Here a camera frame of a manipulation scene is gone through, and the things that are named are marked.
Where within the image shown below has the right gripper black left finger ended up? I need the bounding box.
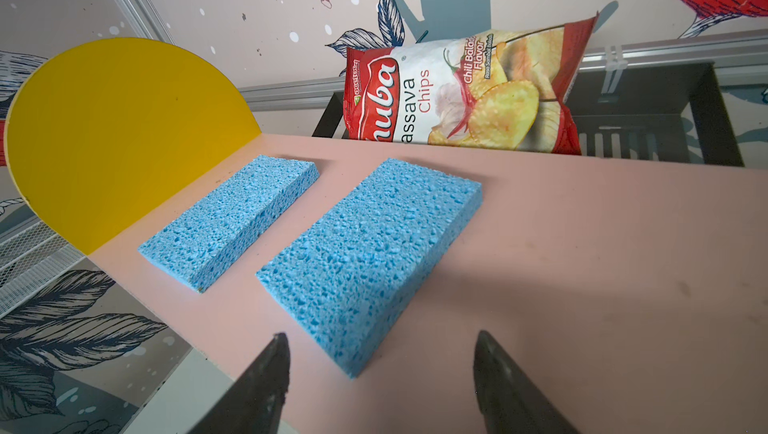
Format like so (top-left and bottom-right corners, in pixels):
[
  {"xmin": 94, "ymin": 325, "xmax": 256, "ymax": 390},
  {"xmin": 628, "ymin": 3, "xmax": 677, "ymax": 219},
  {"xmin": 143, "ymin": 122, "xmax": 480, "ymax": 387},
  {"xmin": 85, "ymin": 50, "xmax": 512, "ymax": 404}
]
[{"xmin": 189, "ymin": 333, "xmax": 290, "ymax": 434}]

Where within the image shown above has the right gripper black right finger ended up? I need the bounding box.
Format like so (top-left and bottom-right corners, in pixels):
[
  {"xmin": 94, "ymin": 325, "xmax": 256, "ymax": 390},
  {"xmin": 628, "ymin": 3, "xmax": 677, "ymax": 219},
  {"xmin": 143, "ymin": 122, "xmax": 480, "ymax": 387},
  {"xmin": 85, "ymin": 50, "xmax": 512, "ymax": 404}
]
[{"xmin": 473, "ymin": 330, "xmax": 579, "ymax": 434}]

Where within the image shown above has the blue sponge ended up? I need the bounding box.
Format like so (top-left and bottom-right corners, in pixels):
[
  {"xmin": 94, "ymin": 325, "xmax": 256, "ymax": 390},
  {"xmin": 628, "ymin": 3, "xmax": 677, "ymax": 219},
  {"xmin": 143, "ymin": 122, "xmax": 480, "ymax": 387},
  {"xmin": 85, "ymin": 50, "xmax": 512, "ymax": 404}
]
[
  {"xmin": 138, "ymin": 155, "xmax": 319, "ymax": 293},
  {"xmin": 256, "ymin": 158, "xmax": 483, "ymax": 378}
]

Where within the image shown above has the yellow wooden shelf unit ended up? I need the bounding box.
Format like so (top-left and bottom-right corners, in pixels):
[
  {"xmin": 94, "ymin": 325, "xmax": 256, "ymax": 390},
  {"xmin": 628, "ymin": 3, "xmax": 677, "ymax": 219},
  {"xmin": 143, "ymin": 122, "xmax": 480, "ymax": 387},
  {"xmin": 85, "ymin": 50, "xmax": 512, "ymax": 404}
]
[{"xmin": 4, "ymin": 38, "xmax": 767, "ymax": 433}]

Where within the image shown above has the red cassava chips bag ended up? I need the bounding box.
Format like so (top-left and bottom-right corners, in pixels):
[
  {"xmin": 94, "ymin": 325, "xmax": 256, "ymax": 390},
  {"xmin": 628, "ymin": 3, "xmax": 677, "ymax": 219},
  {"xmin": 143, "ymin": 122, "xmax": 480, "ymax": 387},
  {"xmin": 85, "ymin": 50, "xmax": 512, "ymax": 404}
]
[{"xmin": 343, "ymin": 18, "xmax": 597, "ymax": 155}]

